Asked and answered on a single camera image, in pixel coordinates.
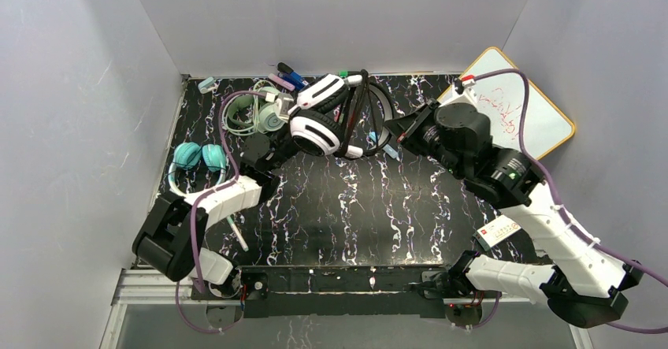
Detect pink highlighter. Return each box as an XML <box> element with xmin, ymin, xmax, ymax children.
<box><xmin>268</xmin><ymin>73</ymin><xmax>295</xmax><ymax>91</ymax></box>

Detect green capped white marker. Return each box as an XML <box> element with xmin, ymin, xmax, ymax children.
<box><xmin>226</xmin><ymin>215</ymin><xmax>249</xmax><ymax>252</ymax></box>

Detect mint green gaming headphones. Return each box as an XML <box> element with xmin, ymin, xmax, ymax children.
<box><xmin>221</xmin><ymin>80</ymin><xmax>285</xmax><ymax>136</ymax></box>

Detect black and white headphones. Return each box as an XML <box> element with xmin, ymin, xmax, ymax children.
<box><xmin>288</xmin><ymin>70</ymin><xmax>396</xmax><ymax>160</ymax></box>

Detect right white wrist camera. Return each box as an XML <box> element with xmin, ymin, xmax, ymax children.
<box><xmin>438</xmin><ymin>75</ymin><xmax>478</xmax><ymax>107</ymax></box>

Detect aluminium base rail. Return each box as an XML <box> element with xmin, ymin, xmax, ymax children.
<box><xmin>101</xmin><ymin>266</ymin><xmax>592</xmax><ymax>348</ymax></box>

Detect blue stapler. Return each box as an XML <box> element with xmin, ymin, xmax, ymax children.
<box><xmin>276</xmin><ymin>62</ymin><xmax>309</xmax><ymax>91</ymax></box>

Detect teal cat ear headphones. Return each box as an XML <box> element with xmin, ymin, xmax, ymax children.
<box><xmin>167</xmin><ymin>142</ymin><xmax>228</xmax><ymax>197</ymax></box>

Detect light blue marker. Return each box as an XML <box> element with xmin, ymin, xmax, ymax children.
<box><xmin>368</xmin><ymin>132</ymin><xmax>400</xmax><ymax>161</ymax></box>

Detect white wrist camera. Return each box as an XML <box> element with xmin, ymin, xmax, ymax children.
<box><xmin>438</xmin><ymin>75</ymin><xmax>478</xmax><ymax>107</ymax></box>
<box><xmin>265</xmin><ymin>91</ymin><xmax>295</xmax><ymax>122</ymax></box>

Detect small light blue eraser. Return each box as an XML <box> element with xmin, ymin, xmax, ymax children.
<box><xmin>198</xmin><ymin>77</ymin><xmax>217</xmax><ymax>95</ymax></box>

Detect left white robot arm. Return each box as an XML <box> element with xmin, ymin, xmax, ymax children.
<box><xmin>132</xmin><ymin>128</ymin><xmax>299</xmax><ymax>285</ymax></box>

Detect small white red box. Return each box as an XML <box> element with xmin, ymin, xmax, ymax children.
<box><xmin>473</xmin><ymin>216</ymin><xmax>521</xmax><ymax>251</ymax></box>

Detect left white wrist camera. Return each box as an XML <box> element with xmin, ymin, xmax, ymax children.
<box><xmin>265</xmin><ymin>91</ymin><xmax>295</xmax><ymax>122</ymax></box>

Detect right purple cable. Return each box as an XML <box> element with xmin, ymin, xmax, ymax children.
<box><xmin>472</xmin><ymin>68</ymin><xmax>668</xmax><ymax>336</ymax></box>

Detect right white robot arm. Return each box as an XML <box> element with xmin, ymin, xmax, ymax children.
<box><xmin>384</xmin><ymin>101</ymin><xmax>642</xmax><ymax>329</ymax></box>

